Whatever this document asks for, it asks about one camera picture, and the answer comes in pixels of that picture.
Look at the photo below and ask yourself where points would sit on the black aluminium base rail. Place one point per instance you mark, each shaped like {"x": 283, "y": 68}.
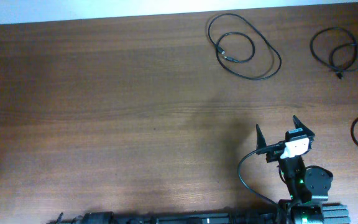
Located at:
{"x": 213, "y": 216}

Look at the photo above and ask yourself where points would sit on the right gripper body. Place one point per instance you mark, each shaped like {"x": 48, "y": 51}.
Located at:
{"x": 275, "y": 155}

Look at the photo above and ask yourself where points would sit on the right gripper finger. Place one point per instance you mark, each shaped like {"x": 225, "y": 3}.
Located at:
{"x": 261, "y": 143}
{"x": 298, "y": 124}

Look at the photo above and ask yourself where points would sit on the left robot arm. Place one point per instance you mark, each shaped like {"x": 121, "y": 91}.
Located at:
{"x": 88, "y": 218}

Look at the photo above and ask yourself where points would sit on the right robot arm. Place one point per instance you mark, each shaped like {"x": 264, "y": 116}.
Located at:
{"x": 308, "y": 186}

